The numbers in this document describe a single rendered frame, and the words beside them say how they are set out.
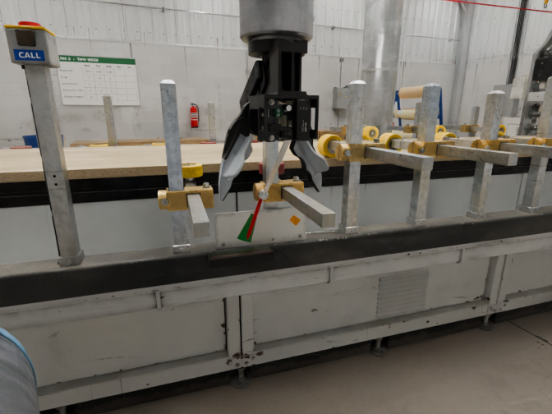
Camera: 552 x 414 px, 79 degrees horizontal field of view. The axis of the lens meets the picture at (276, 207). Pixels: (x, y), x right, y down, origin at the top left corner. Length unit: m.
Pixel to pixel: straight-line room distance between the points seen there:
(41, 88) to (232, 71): 7.51
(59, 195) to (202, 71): 7.35
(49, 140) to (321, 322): 1.14
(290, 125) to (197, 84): 7.70
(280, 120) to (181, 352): 1.12
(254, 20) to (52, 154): 0.60
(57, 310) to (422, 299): 1.40
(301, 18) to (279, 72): 0.07
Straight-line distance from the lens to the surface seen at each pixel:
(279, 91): 0.41
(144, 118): 7.97
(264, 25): 0.43
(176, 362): 1.42
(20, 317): 1.09
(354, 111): 0.99
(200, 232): 0.65
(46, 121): 0.90
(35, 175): 1.14
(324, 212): 0.69
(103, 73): 8.00
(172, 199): 0.88
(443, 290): 1.79
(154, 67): 8.03
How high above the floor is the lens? 1.06
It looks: 16 degrees down
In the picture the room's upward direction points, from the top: straight up
